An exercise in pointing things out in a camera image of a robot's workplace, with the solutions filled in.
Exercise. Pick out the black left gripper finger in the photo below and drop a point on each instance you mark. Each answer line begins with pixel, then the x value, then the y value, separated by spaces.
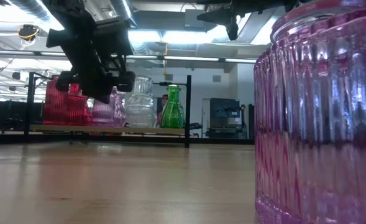
pixel 105 88
pixel 88 85

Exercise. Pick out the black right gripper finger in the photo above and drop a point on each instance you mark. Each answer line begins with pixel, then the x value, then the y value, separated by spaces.
pixel 217 17
pixel 232 29

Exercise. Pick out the tall pink ribbed vase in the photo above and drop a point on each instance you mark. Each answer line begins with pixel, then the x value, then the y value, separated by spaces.
pixel 319 124
pixel 103 115

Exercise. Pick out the ribbed red glass vase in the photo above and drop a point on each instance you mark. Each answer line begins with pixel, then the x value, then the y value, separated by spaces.
pixel 78 112

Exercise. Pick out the tapered red glass bottle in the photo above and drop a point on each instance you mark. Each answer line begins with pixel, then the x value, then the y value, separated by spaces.
pixel 56 105

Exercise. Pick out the textured clear glass vase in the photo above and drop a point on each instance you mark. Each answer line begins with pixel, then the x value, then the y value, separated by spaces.
pixel 140 109

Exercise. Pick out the faceted flared green glass vase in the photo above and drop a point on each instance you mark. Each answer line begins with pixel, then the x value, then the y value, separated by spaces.
pixel 172 115

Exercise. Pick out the ceiling light strip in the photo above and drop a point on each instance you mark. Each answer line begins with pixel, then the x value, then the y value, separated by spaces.
pixel 189 58

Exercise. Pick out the person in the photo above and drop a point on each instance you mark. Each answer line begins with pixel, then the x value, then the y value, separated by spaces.
pixel 163 101

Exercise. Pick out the black workbench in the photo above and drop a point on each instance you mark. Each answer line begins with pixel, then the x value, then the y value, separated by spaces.
pixel 15 115

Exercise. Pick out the black equipment rack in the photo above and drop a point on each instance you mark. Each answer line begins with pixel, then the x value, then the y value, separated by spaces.
pixel 226 115

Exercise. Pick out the black partition panel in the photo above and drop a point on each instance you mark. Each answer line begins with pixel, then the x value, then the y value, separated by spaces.
pixel 251 121

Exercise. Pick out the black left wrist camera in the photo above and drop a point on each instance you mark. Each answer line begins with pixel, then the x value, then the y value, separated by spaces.
pixel 114 37

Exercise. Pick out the wooden shelf with black frame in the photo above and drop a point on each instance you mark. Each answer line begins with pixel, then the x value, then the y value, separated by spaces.
pixel 108 129

